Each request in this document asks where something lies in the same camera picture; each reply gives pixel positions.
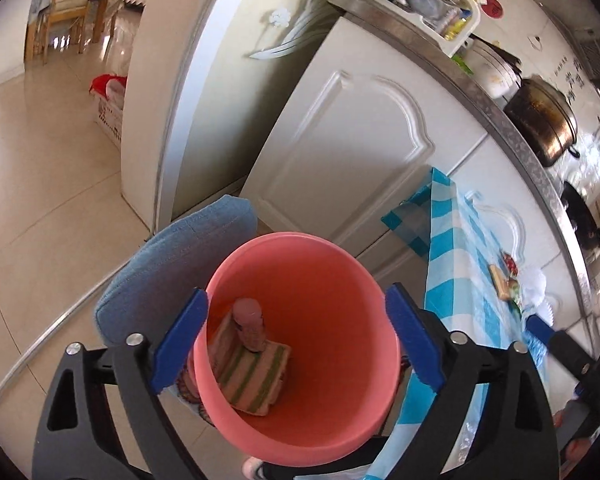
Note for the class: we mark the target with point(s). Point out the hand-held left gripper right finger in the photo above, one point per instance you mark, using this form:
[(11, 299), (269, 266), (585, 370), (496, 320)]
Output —
[(414, 342)]

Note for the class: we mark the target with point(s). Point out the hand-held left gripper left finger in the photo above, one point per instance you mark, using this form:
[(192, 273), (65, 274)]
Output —
[(177, 342)]

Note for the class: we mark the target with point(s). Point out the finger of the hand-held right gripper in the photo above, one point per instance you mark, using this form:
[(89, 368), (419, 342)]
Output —
[(540, 328)]

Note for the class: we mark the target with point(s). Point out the orange sponge block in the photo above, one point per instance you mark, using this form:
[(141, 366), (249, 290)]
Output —
[(499, 282)]

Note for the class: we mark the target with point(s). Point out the green striped sponge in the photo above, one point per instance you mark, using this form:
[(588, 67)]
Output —
[(252, 377)]

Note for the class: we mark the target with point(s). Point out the pink plastic bucket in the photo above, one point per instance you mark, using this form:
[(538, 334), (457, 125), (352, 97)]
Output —
[(330, 305)]

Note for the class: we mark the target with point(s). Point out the person's right hand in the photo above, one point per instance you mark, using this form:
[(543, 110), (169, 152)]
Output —
[(577, 447)]

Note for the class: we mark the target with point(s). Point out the green snack packet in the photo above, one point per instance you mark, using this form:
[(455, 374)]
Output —
[(515, 291)]

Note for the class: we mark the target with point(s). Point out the patterned seat cover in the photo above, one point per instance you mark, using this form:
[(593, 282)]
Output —
[(187, 390)]

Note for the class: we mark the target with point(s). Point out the red snack packet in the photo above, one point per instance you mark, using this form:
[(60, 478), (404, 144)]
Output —
[(509, 262)]

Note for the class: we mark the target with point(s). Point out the blue checked tablecloth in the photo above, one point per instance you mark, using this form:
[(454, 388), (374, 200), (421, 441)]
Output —
[(459, 270)]

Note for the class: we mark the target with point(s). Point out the black wok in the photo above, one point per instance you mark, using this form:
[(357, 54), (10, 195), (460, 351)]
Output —
[(582, 220)]

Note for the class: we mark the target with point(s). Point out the white arched cabinet door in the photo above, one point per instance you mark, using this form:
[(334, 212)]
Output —
[(355, 150), (504, 195)]

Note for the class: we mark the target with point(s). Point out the white shoe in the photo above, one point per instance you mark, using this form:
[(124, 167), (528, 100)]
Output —
[(252, 469)]

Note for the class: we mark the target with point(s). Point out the dark cooking pot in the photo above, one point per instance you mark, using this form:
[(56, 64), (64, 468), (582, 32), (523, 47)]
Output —
[(539, 120)]

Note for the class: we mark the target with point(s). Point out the white plastic basket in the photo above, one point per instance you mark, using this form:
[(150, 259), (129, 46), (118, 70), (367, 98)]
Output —
[(111, 120)]

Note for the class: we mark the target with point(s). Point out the white refrigerator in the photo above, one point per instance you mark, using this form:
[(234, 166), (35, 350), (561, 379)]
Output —
[(205, 85)]

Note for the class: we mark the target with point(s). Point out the red cloth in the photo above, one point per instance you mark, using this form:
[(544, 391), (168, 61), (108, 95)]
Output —
[(107, 82)]

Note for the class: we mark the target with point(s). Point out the white dish rack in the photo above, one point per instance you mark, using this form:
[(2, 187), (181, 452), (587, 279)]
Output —
[(459, 35)]

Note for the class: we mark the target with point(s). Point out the round red sticker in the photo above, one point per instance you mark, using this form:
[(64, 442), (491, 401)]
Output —
[(490, 7)]

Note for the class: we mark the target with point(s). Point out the grey bowl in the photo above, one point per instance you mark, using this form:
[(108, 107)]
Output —
[(424, 0)]

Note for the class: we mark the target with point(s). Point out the wooden chair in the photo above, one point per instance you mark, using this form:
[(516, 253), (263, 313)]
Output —
[(65, 15)]

